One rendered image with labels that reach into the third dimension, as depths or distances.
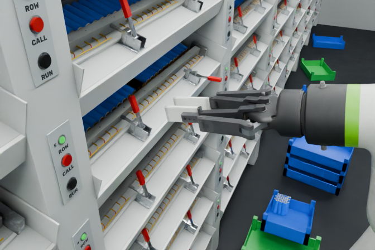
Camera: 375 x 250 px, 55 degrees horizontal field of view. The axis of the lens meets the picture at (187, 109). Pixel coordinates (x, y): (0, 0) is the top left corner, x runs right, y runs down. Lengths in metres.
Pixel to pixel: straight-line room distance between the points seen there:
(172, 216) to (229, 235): 0.72
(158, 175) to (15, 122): 0.53
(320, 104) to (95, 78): 0.33
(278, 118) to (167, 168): 0.46
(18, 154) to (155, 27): 0.39
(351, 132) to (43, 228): 0.45
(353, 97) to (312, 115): 0.06
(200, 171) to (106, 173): 0.61
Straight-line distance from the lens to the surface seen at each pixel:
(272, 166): 2.16
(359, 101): 0.54
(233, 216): 1.85
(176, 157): 0.98
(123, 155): 0.69
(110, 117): 0.73
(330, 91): 0.55
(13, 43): 0.42
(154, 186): 0.89
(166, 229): 1.05
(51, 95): 0.47
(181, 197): 1.13
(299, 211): 1.93
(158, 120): 0.78
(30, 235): 0.59
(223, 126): 0.56
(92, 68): 0.57
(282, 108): 0.55
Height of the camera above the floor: 1.35
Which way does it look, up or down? 31 degrees down
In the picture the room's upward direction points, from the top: straight up
